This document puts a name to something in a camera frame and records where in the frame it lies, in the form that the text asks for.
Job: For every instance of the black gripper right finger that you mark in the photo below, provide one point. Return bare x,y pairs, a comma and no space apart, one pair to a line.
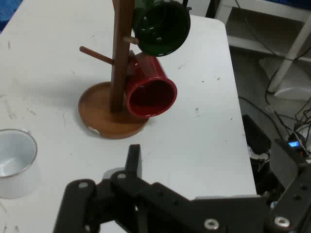
294,206

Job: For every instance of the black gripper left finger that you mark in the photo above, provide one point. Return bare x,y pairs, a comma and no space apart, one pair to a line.
116,201

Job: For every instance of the green mug with white print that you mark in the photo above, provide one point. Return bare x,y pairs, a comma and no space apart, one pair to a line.
165,26

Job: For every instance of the device with blue display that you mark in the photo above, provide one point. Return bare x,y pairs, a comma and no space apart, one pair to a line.
293,144

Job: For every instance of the black box on floor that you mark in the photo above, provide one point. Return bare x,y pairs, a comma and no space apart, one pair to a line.
256,136

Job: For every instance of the white enamel mug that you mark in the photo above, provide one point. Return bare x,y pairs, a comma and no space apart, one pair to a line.
14,170

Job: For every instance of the red ceramic mug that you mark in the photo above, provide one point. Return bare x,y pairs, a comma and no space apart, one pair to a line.
150,70

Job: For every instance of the brown wooden mug tree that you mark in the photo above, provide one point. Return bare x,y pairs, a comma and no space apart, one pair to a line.
120,48

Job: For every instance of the white shelf unit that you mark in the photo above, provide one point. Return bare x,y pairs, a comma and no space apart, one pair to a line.
267,29

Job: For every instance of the dark blue foam mat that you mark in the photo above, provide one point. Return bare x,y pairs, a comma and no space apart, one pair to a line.
7,9

